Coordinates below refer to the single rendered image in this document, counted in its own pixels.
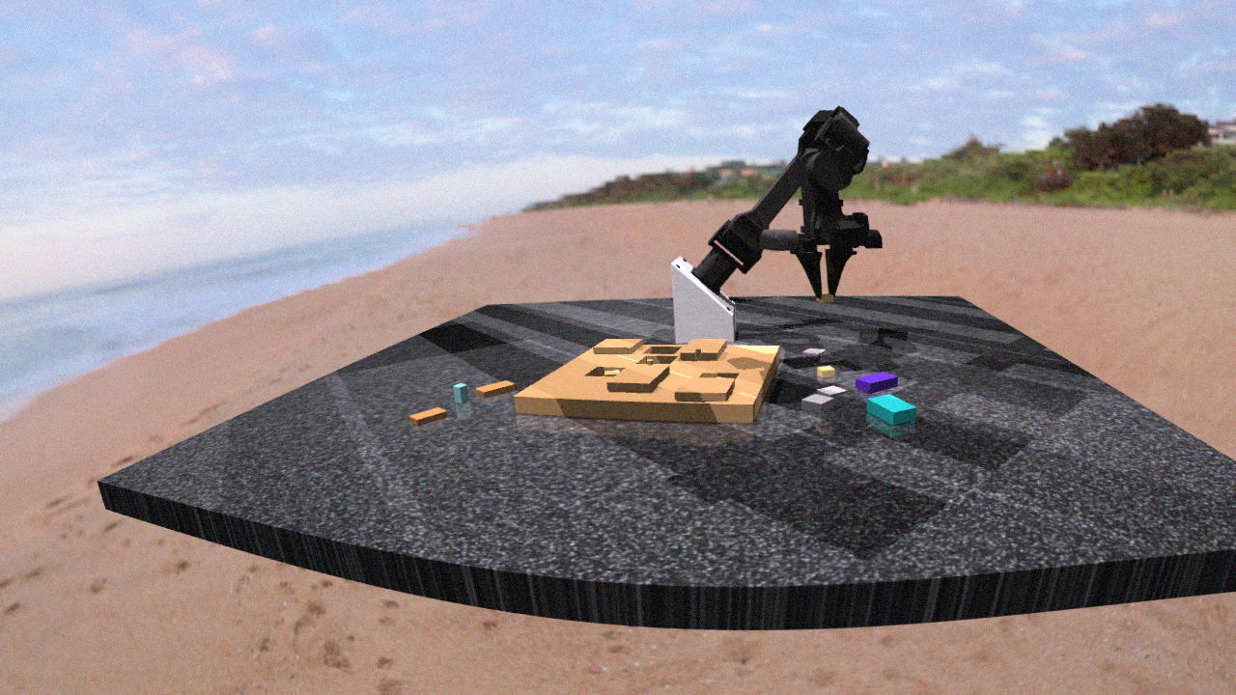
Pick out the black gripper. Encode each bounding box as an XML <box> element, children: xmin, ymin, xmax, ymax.
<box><xmin>759</xmin><ymin>192</ymin><xmax>883</xmax><ymax>299</ymax></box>

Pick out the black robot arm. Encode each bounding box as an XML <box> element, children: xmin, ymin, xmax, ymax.
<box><xmin>691</xmin><ymin>106</ymin><xmax>870</xmax><ymax>296</ymax></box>

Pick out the purple rectangular block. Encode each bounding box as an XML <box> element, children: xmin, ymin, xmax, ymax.
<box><xmin>857</xmin><ymin>372</ymin><xmax>899</xmax><ymax>394</ymax></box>

